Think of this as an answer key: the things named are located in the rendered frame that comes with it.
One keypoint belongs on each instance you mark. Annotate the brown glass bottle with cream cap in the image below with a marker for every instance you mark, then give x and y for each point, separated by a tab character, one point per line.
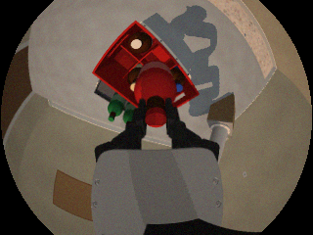
132	76

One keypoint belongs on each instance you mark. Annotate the brown bottle with blue cap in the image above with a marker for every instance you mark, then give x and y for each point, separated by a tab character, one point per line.
179	78

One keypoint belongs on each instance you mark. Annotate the brown bottle with white cap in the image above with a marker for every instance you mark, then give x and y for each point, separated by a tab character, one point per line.
139	39

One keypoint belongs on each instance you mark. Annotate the red bottle crate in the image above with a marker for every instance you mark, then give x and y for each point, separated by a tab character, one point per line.
115	65

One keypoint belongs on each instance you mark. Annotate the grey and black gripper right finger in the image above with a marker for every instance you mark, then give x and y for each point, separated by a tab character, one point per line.
184	137

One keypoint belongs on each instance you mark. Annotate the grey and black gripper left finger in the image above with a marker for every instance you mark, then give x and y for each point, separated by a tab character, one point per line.
132	136

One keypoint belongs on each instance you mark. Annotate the green bottle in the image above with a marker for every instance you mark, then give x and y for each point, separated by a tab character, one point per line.
116	106
128	113

